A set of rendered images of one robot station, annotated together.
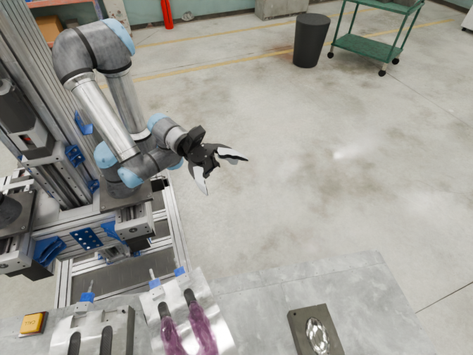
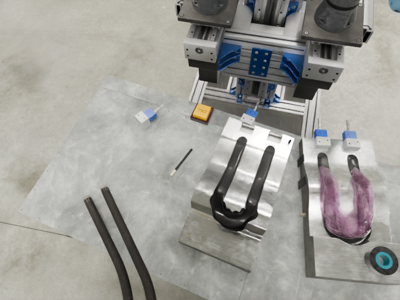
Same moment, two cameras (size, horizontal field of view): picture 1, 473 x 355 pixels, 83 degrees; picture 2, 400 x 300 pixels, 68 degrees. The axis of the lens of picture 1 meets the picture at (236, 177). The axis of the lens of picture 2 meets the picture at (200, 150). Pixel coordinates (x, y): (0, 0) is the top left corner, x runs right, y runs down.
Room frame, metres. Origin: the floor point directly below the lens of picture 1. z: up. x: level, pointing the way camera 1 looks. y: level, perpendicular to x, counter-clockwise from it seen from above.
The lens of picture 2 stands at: (-0.29, 0.38, 1.89)
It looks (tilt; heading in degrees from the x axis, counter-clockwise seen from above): 65 degrees down; 39
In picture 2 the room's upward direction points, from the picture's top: 7 degrees counter-clockwise
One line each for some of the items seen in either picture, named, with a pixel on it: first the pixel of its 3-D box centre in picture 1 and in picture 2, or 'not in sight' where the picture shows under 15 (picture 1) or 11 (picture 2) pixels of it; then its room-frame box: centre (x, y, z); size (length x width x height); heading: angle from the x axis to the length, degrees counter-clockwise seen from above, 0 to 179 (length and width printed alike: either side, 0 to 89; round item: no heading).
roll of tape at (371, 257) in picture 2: not in sight; (381, 261); (0.04, 0.02, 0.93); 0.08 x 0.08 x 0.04
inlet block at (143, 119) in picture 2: not in sight; (151, 113); (0.13, 0.97, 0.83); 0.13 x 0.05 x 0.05; 166
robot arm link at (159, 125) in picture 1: (165, 129); not in sight; (0.67, 0.23, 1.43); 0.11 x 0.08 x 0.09; 44
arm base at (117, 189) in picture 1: (121, 178); (338, 8); (0.77, 0.51, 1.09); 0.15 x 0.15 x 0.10
